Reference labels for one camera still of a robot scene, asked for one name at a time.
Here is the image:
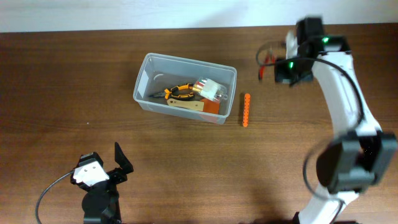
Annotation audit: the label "red handled small pliers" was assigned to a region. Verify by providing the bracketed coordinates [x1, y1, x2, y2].
[258, 49, 276, 81]

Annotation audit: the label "orange perforated strip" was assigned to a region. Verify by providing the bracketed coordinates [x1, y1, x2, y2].
[243, 93, 251, 128]

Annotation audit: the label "orange black long-nose pliers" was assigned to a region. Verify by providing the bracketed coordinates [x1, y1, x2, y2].
[150, 83, 195, 101]

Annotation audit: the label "clear box of coloured bits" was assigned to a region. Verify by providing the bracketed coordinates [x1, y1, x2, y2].
[192, 78, 228, 103]

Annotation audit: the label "orange scraper wooden handle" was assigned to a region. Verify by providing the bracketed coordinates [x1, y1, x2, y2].
[156, 98, 226, 124]

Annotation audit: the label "clear plastic container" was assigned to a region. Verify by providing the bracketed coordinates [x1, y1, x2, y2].
[133, 53, 237, 124]

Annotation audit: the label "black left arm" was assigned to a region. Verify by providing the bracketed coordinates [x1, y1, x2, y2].
[70, 142, 134, 224]

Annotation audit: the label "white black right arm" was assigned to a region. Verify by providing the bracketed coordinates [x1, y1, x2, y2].
[274, 17, 397, 223]

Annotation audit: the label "black left camera cable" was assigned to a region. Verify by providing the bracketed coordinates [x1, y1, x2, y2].
[35, 170, 75, 224]

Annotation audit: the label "black camera cable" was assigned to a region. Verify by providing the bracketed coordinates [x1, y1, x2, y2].
[255, 40, 365, 224]
[35, 170, 75, 224]

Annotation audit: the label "black right camera cable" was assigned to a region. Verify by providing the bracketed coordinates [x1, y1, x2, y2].
[255, 40, 365, 224]

